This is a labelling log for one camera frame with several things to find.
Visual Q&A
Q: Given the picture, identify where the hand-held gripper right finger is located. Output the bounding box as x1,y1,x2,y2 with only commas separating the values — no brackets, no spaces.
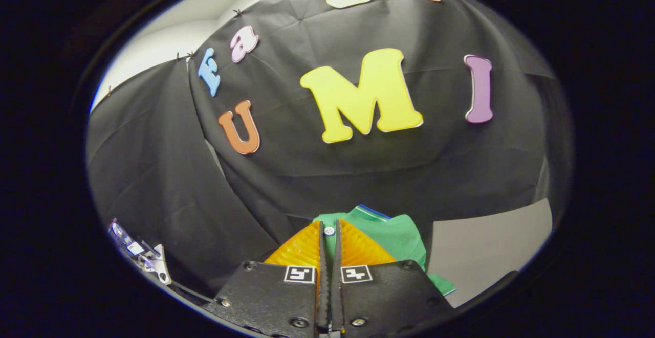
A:
331,219,455,337

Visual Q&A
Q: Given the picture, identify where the white and blue object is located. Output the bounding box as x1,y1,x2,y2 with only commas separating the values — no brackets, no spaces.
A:
107,219,172,285

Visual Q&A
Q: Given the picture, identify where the grey cabinet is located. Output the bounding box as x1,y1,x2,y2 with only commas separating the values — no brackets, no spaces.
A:
432,198,554,308

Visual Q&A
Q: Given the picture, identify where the black backdrop cloth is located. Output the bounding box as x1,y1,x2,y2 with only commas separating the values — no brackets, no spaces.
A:
86,0,574,298

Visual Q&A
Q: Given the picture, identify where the green polo shirt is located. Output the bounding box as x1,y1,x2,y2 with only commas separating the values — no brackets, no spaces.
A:
313,204,456,297

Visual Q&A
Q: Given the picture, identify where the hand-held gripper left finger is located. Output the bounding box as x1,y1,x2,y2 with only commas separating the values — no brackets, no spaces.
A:
204,219,331,338

